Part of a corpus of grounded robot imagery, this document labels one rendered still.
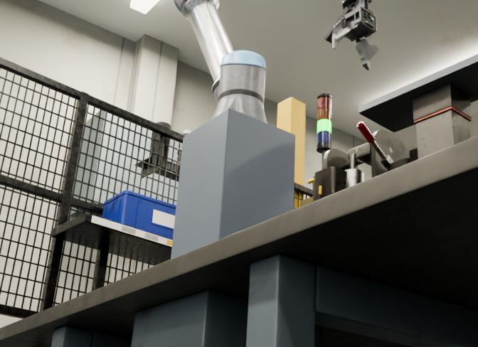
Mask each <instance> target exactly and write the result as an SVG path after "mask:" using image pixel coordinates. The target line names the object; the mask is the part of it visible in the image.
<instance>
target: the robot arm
mask: <svg viewBox="0 0 478 347"><path fill-rule="evenodd" d="M341 1H342V4H343V9H344V10H343V11H342V12H341V14H340V15H339V17H338V18H337V19H336V20H335V22H334V23H333V24H332V25H331V27H330V28H329V30H328V31H327V32H326V33H325V35H324V38H325V40H326V41H328V42H330V43H331V44H332V48H333V50H335V49H336V47H337V46H338V43H339V42H340V41H341V39H342V38H345V37H347V38H348V39H349V40H351V42H353V41H355V40H356V45H355V48H356V50H357V52H358V54H359V56H360V59H361V62H362V66H363V67H365V69H367V70H370V61H369V60H370V59H371V58H372V57H373V56H374V55H375V54H376V53H377V52H378V47H377V46H375V45H370V44H369V43H368V41H367V39H365V38H367V37H369V36H370V35H371V34H372V33H375V32H376V17H375V16H374V15H373V12H372V13H371V10H370V11H369V10H368V4H369V3H371V2H372V0H341ZM174 3H175V5H176V7H177V9H178V10H179V12H180V13H181V14H182V16H183V17H184V18H185V19H186V20H189V21H190V22H191V25H192V27H193V30H194V32H195V34H196V37H197V39H198V42H199V45H200V47H201V50H202V52H203V55H204V58H205V59H206V62H207V65H208V68H209V70H210V72H211V75H212V78H213V81H214V84H213V86H212V92H213V96H214V97H215V100H216V103H217V105H218V106H217V108H216V110H215V113H214V115H213V117H212V119H213V118H214V117H216V116H218V115H219V114H220V113H222V112H224V111H225V110H227V109H228V108H231V109H232V110H235V111H237V112H240V113H243V114H246V115H247V116H250V117H253V118H255V119H258V120H260V121H262V122H265V123H267V120H266V117H265V112H264V96H265V71H266V70H267V68H266V64H265V59H264V58H263V57H262V56H261V55H259V54H257V53H254V52H252V51H247V50H236V51H234V49H233V46H232V44H231V42H230V39H229V37H228V34H227V32H226V30H225V27H224V25H223V22H222V20H221V18H220V15H219V13H218V10H217V9H218V6H219V0H174ZM370 15H372V16H370ZM364 37H365V38H364Z"/></svg>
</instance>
